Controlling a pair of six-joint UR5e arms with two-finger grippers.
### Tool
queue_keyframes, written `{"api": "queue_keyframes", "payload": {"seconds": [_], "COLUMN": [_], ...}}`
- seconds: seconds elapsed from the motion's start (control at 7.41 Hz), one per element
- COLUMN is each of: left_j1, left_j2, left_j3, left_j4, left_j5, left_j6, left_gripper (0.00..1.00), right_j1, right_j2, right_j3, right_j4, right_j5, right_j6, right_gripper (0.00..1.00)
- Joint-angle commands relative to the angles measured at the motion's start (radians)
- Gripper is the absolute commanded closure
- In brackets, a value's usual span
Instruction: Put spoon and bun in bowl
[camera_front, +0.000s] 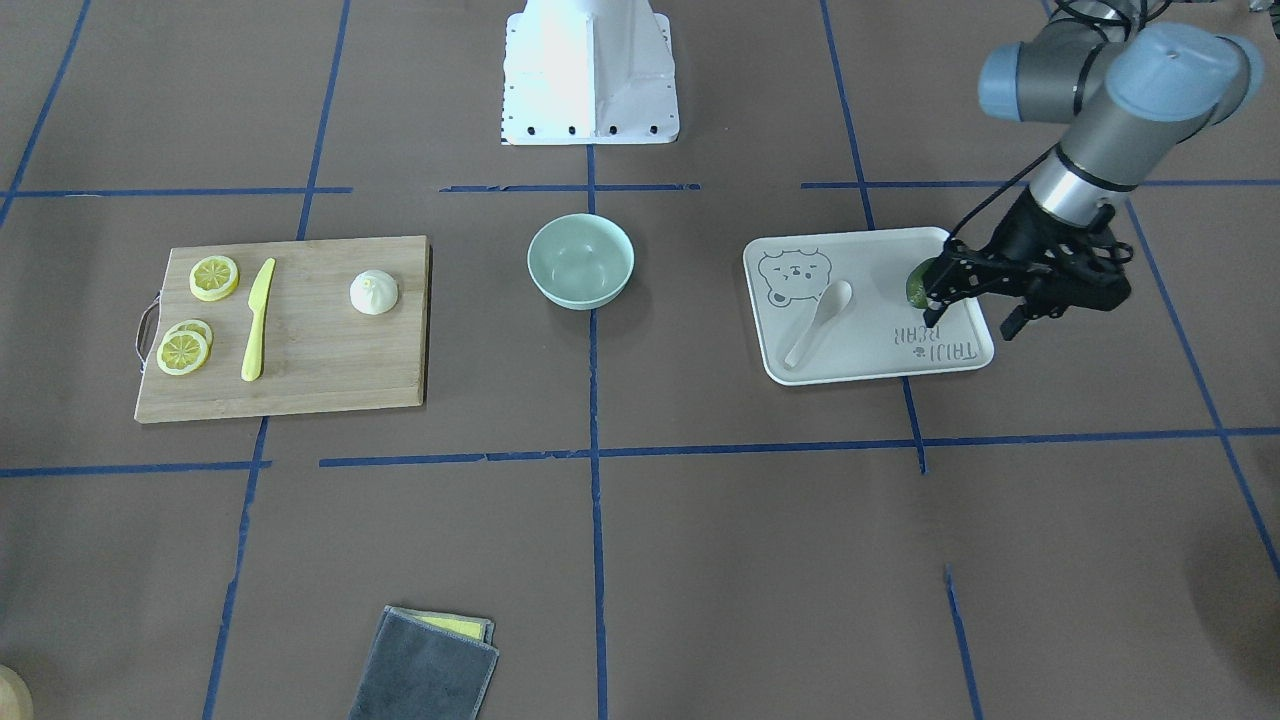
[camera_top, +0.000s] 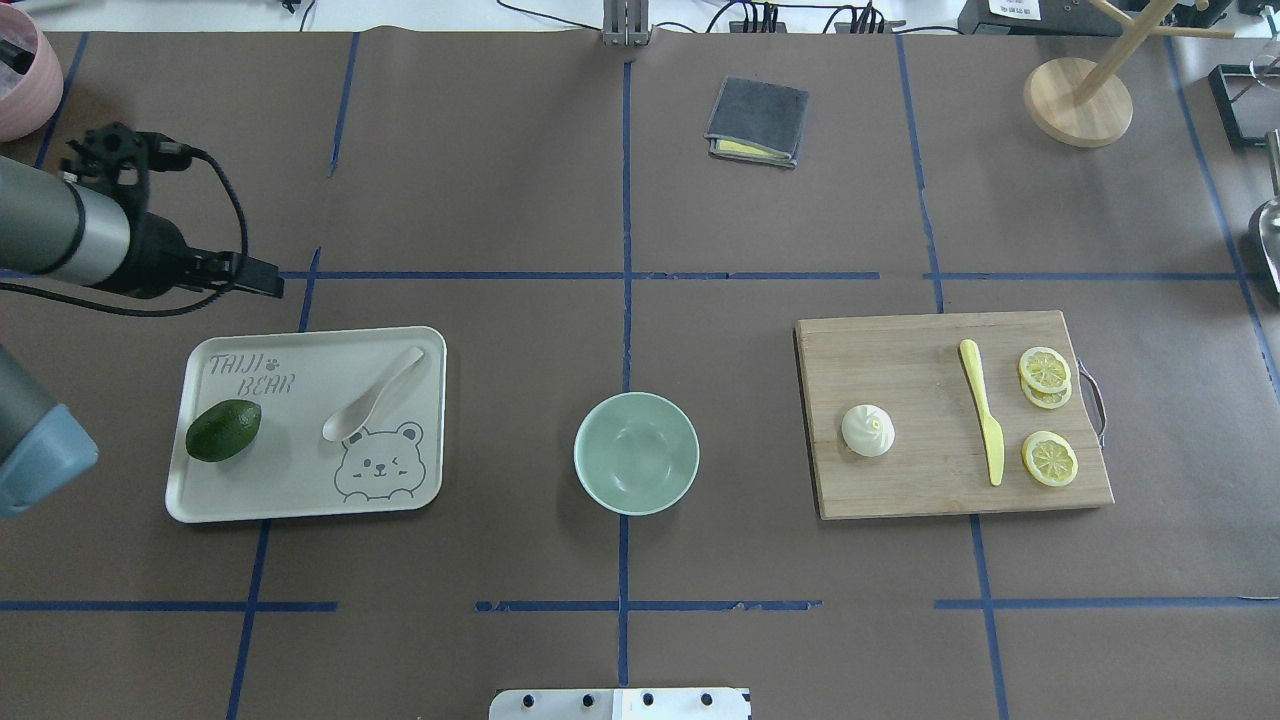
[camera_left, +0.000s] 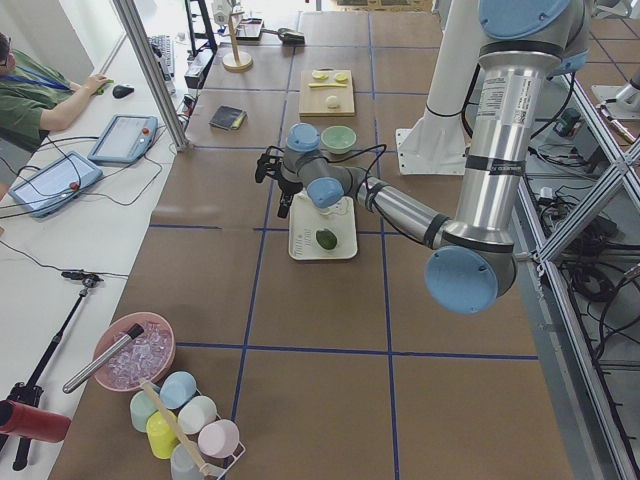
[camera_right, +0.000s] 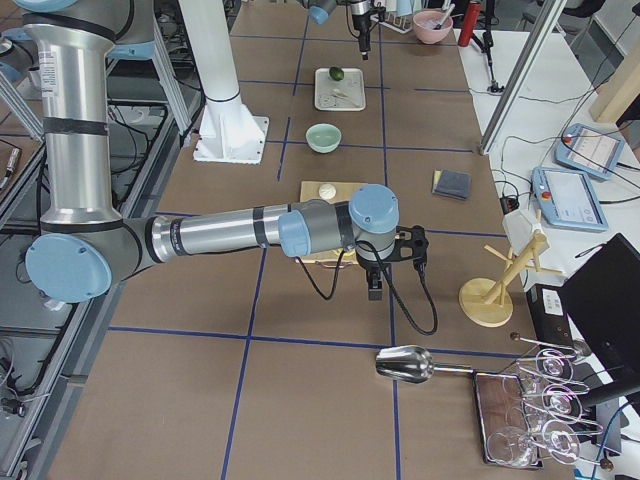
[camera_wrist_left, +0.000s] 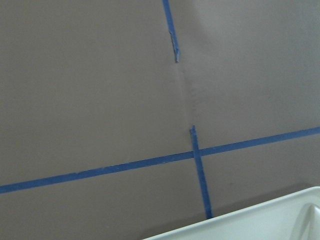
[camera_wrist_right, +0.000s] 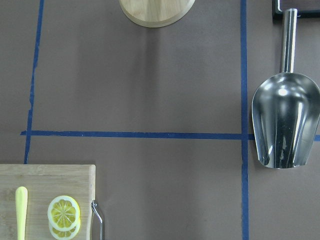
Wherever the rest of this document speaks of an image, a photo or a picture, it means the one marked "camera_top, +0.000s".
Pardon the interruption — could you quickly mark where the black glass rack tray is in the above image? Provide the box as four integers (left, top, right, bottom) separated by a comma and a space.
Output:
1207, 64, 1279, 149

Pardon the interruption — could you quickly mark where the hidden lemon slice underneath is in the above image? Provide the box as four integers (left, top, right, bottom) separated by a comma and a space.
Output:
1020, 380, 1073, 410

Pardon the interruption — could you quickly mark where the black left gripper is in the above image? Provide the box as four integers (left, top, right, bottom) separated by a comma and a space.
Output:
125, 215, 284, 299

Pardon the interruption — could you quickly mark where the grey folded cloth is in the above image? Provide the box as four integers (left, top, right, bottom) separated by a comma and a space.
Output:
704, 76, 812, 170

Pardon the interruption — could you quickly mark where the yellow plastic knife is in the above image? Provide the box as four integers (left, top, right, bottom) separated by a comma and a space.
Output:
957, 338, 1005, 487

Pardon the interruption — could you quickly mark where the white steamed bun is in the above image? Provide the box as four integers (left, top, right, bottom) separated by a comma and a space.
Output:
840, 404, 896, 457

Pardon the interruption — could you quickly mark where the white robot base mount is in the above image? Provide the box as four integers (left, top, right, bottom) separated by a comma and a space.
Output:
488, 687, 753, 719

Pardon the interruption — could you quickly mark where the light green bowl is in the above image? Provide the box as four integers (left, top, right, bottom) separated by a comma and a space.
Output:
573, 392, 701, 516

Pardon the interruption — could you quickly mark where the wooden mug tree stand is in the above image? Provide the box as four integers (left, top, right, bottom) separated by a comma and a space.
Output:
1021, 1, 1235, 149

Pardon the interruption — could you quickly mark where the metal scoop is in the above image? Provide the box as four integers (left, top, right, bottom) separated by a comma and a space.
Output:
1251, 129, 1279, 301

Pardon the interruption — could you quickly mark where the upper lemon slice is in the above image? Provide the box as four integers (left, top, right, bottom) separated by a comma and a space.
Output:
1018, 346, 1071, 395

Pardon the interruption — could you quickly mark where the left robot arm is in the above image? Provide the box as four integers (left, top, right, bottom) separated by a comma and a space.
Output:
1, 159, 284, 518

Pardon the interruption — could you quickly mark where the lemon slice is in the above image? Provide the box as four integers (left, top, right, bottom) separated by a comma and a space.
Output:
1021, 430, 1079, 488
1018, 346, 1071, 395

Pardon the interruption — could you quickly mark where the green avocado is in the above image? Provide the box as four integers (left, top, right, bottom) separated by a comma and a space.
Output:
184, 398, 262, 462

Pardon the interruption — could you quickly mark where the white bear tray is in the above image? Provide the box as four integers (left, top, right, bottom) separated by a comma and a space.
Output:
165, 325, 447, 523

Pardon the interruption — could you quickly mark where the aluminium frame post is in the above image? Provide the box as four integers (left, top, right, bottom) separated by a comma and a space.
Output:
600, 0, 652, 47

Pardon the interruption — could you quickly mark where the pink bowl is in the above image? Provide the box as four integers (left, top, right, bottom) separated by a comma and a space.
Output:
1, 4, 64, 143

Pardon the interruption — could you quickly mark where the lower lemon slice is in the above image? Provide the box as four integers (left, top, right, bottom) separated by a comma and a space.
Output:
1021, 430, 1079, 488

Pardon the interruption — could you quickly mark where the wooden cutting board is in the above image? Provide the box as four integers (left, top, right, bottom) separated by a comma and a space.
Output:
795, 310, 1114, 520

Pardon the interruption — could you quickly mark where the white ceramic spoon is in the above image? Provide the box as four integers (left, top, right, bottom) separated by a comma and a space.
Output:
321, 346, 425, 442

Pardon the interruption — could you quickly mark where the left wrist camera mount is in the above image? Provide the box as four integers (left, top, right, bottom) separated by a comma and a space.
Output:
59, 122, 193, 197

